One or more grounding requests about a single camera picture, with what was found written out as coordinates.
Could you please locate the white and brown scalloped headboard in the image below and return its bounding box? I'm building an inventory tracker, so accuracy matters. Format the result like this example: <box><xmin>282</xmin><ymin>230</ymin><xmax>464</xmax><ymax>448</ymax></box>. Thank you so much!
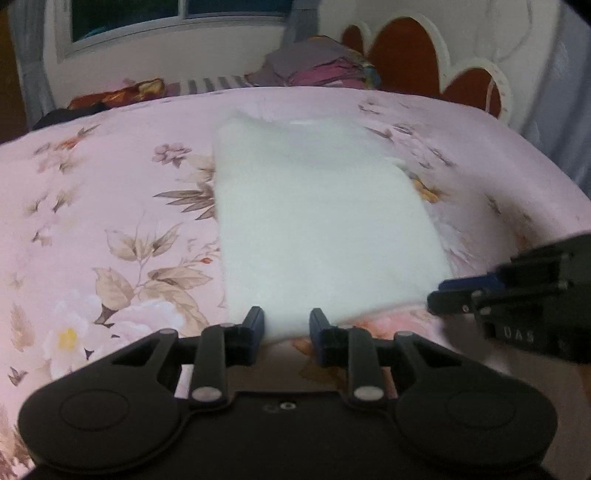
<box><xmin>339</xmin><ymin>14</ymin><xmax>514</xmax><ymax>126</ymax></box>

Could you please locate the black cloth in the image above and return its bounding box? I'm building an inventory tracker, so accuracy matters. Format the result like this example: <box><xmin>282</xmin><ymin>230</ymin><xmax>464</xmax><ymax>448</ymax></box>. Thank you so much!
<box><xmin>32</xmin><ymin>107</ymin><xmax>71</xmax><ymax>131</ymax></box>

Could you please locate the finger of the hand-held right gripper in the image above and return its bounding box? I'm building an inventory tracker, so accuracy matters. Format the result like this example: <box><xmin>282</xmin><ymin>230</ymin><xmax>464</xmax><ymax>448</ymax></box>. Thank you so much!
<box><xmin>438</xmin><ymin>272</ymin><xmax>505</xmax><ymax>296</ymax></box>
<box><xmin>427</xmin><ymin>291</ymin><xmax>483</xmax><ymax>318</ymax></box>

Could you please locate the brown wooden wardrobe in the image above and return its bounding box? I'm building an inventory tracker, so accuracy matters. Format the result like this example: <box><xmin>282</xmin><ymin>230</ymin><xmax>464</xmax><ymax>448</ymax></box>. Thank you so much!
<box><xmin>0</xmin><ymin>9</ymin><xmax>29</xmax><ymax>144</ymax></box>

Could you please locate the grey curtain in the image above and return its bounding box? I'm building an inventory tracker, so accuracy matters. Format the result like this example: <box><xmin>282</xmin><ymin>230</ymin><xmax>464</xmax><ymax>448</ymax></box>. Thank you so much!
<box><xmin>284</xmin><ymin>0</ymin><xmax>320</xmax><ymax>48</ymax></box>
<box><xmin>7</xmin><ymin>0</ymin><xmax>55</xmax><ymax>131</ymax></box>

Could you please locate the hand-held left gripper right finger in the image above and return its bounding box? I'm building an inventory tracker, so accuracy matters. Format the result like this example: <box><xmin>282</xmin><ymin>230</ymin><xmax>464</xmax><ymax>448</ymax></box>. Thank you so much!
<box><xmin>309</xmin><ymin>307</ymin><xmax>463</xmax><ymax>410</ymax></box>

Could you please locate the grey striped cloth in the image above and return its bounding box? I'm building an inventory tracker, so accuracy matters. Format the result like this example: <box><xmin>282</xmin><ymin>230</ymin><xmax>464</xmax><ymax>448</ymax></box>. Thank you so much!
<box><xmin>178</xmin><ymin>74</ymin><xmax>253</xmax><ymax>96</ymax></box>

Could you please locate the pink floral bed sheet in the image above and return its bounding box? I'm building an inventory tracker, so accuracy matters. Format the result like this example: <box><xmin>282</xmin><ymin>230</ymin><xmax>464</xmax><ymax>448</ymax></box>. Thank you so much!
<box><xmin>0</xmin><ymin>85</ymin><xmax>591</xmax><ymax>467</ymax></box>

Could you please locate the pile of folded clothes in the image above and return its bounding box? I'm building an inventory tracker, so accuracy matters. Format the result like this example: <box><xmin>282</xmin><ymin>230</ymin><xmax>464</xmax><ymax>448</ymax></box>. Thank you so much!
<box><xmin>245</xmin><ymin>36</ymin><xmax>384</xmax><ymax>92</ymax></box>

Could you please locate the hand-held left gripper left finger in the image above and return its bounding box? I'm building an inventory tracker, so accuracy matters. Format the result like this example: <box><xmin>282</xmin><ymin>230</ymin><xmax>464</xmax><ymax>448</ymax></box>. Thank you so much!
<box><xmin>111</xmin><ymin>305</ymin><xmax>266</xmax><ymax>410</ymax></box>

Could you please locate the white cloth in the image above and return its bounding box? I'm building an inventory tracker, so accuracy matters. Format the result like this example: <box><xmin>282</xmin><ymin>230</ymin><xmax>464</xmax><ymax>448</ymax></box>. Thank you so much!
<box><xmin>212</xmin><ymin>113</ymin><xmax>454</xmax><ymax>343</ymax></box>

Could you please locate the window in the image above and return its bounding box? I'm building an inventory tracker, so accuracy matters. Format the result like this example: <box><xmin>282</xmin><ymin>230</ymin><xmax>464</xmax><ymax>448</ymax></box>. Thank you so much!
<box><xmin>55</xmin><ymin>0</ymin><xmax>306</xmax><ymax>64</ymax></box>

